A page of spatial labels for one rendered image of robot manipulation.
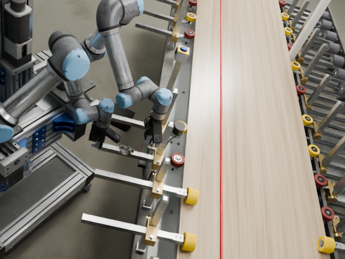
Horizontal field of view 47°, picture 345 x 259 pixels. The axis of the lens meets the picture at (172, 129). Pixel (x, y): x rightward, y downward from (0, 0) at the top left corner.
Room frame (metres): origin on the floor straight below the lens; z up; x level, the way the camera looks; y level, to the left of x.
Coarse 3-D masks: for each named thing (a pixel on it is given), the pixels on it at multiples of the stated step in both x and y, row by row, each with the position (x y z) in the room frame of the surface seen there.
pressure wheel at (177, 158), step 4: (172, 156) 1.44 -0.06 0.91; (176, 156) 1.45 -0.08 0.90; (180, 156) 1.46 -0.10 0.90; (172, 160) 1.41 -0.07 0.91; (176, 160) 1.42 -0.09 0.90; (180, 160) 1.43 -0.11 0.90; (184, 160) 1.44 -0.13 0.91; (172, 164) 1.40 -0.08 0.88; (176, 164) 1.40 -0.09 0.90; (180, 164) 1.41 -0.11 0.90; (172, 168) 1.43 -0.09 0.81
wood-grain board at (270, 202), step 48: (240, 0) 3.51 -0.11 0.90; (240, 48) 2.74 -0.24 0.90; (192, 96) 1.98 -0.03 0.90; (240, 96) 2.18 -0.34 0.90; (288, 96) 2.40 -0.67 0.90; (192, 144) 1.58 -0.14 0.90; (240, 144) 1.74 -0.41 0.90; (288, 144) 1.91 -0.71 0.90; (240, 192) 1.39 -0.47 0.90; (288, 192) 1.53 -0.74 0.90; (240, 240) 1.11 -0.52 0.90; (288, 240) 1.22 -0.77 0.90
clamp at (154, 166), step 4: (156, 148) 1.48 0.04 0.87; (156, 156) 1.42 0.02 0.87; (160, 156) 1.43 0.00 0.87; (156, 160) 1.39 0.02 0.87; (160, 160) 1.41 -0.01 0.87; (152, 164) 1.37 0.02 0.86; (156, 164) 1.37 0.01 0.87; (160, 164) 1.38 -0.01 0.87; (152, 168) 1.37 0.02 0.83; (156, 168) 1.37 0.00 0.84
